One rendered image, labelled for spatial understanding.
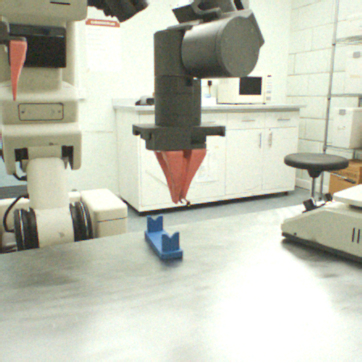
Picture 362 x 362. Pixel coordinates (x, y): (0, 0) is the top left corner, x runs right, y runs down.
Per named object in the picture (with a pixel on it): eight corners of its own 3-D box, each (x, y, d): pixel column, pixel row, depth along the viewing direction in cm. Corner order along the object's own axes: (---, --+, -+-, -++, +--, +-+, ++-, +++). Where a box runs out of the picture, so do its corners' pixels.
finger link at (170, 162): (221, 207, 45) (224, 131, 43) (166, 212, 43) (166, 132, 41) (199, 193, 52) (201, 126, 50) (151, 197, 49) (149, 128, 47)
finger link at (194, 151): (207, 208, 45) (208, 131, 43) (150, 214, 42) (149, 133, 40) (187, 194, 51) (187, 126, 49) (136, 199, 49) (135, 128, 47)
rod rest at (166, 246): (143, 235, 60) (143, 214, 60) (163, 233, 61) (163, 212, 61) (161, 260, 51) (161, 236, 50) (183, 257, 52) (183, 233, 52)
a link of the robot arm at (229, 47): (227, 44, 50) (198, -18, 45) (302, 35, 41) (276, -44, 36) (174, 102, 46) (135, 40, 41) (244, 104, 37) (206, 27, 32)
